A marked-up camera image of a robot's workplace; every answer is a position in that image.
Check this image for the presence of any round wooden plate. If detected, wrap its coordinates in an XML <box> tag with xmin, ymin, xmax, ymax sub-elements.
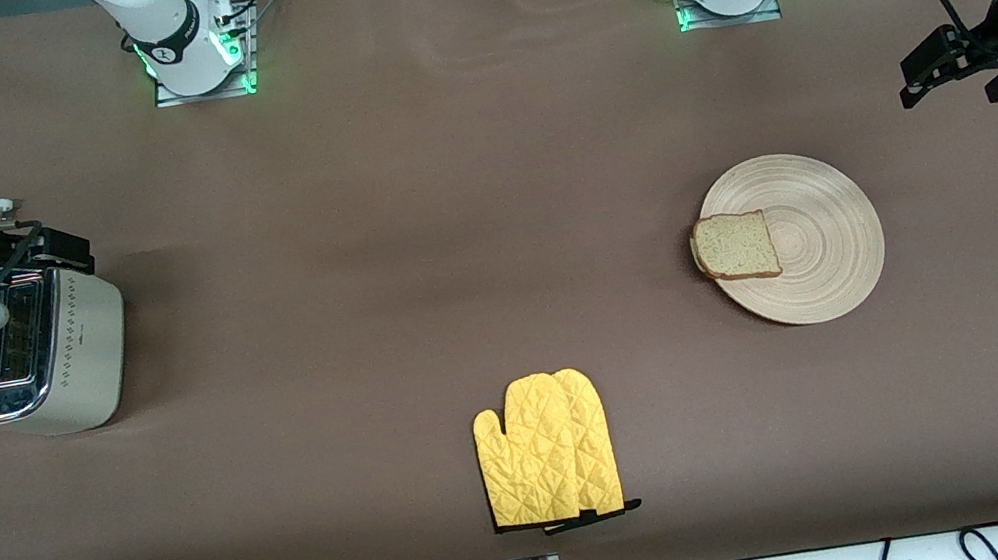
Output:
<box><xmin>691</xmin><ymin>138</ymin><xmax>897</xmax><ymax>340</ymax></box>

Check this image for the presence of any slice of brown bread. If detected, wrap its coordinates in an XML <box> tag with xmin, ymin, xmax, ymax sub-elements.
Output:
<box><xmin>687</xmin><ymin>205</ymin><xmax>783</xmax><ymax>290</ymax></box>

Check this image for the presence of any cream and chrome toaster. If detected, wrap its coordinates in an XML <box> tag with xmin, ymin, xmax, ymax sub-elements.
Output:
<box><xmin>0</xmin><ymin>253</ymin><xmax>145</xmax><ymax>447</ymax></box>

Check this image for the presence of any brown table cover sheet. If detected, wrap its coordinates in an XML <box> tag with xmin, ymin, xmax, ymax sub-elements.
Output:
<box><xmin>0</xmin><ymin>0</ymin><xmax>998</xmax><ymax>560</ymax></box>

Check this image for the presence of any yellow quilted oven mitt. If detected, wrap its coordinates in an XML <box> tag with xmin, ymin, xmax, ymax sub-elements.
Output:
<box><xmin>520</xmin><ymin>359</ymin><xmax>646</xmax><ymax>537</ymax></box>
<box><xmin>465</xmin><ymin>368</ymin><xmax>601</xmax><ymax>538</ymax></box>

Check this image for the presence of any black u-shaped cable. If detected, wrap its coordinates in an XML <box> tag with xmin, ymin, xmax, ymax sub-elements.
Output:
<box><xmin>957</xmin><ymin>523</ymin><xmax>998</xmax><ymax>560</ymax></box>

